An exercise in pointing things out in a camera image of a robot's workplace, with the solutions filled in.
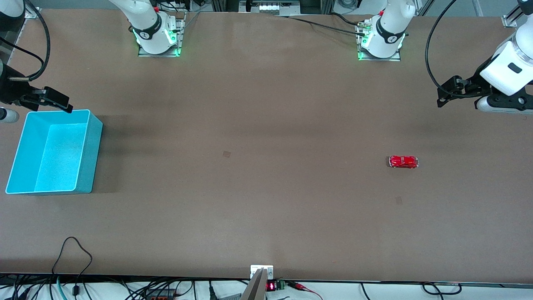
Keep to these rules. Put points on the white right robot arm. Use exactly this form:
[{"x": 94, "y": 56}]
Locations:
[{"x": 145, "y": 25}]

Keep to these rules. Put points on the white metal bracket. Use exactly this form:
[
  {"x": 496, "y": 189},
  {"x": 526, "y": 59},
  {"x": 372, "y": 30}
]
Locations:
[{"x": 256, "y": 268}]

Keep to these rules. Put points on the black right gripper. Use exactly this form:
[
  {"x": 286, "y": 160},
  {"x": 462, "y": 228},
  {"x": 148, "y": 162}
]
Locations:
[{"x": 9, "y": 88}]

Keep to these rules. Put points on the red beetle toy car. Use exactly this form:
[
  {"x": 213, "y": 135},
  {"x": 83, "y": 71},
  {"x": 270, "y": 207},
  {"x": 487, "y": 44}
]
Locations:
[{"x": 403, "y": 162}]

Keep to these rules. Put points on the red digit display module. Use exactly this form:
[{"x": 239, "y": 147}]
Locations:
[{"x": 272, "y": 286}]

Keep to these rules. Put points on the blue plastic box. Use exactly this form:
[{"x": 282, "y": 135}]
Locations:
[{"x": 54, "y": 158}]

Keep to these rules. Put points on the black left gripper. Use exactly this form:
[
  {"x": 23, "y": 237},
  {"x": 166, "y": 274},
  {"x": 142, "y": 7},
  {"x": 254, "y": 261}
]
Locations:
[{"x": 474, "y": 86}]

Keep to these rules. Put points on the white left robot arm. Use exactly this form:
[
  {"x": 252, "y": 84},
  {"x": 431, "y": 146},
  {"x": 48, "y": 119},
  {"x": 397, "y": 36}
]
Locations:
[{"x": 389, "y": 33}]

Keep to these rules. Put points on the grey metal bar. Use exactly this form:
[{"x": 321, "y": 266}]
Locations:
[{"x": 255, "y": 287}]

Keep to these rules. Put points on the aluminium corner bracket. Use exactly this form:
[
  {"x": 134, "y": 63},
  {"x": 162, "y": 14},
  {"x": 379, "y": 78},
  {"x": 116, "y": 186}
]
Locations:
[
  {"x": 510, "y": 21},
  {"x": 32, "y": 12}
]

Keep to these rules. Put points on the orange connector block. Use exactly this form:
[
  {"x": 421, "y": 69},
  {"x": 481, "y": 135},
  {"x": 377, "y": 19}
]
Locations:
[{"x": 160, "y": 295}]

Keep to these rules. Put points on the white lit device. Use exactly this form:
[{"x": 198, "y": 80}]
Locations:
[{"x": 277, "y": 7}]

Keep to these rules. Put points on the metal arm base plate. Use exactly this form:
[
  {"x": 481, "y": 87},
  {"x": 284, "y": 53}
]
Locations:
[
  {"x": 180, "y": 37},
  {"x": 381, "y": 59}
]

